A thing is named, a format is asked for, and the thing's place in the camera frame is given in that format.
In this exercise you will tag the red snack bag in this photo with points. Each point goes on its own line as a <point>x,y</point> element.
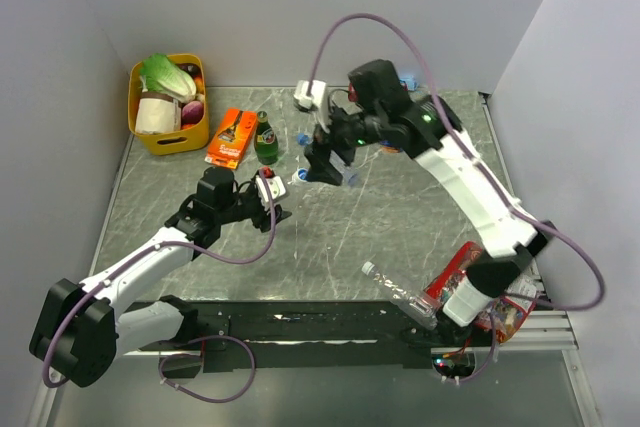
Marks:
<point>509,312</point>

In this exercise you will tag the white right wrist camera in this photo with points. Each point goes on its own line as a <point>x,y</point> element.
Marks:
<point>311,97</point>

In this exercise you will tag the green glass bottle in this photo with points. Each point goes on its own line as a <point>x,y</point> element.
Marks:
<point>265,141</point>

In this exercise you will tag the light blue packet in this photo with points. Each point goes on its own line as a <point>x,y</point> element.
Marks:
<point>409,83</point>

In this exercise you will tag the blue white bottle cap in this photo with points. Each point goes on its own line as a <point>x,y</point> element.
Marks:
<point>300,175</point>
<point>368,268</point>

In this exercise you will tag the clear plastic bottle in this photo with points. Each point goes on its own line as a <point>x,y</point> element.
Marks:
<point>406,295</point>
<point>344,174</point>

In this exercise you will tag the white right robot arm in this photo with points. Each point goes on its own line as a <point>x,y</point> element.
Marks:
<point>428,132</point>

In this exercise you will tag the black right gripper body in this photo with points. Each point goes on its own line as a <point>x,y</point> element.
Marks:
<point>347,133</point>

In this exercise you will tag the orange razor box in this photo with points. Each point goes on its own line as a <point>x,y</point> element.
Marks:
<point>231,139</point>

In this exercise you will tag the toy napa cabbage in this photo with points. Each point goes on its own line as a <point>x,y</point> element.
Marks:
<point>159,74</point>

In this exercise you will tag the red onion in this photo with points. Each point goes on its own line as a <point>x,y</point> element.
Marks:
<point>192,113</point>

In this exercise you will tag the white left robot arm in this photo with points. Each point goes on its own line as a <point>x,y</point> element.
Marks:
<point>83,327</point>

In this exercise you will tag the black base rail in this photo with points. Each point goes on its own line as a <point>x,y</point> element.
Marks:
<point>305,334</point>

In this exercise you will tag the toilet paper roll blue wrapper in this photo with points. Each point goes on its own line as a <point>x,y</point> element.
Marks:
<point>389,148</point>

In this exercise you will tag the yellow plastic basket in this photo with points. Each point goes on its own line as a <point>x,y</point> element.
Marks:
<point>189,138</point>

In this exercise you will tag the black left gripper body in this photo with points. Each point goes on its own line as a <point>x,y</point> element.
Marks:
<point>245,205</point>

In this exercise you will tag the white paper wrapped package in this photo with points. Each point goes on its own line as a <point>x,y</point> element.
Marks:
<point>158,113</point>

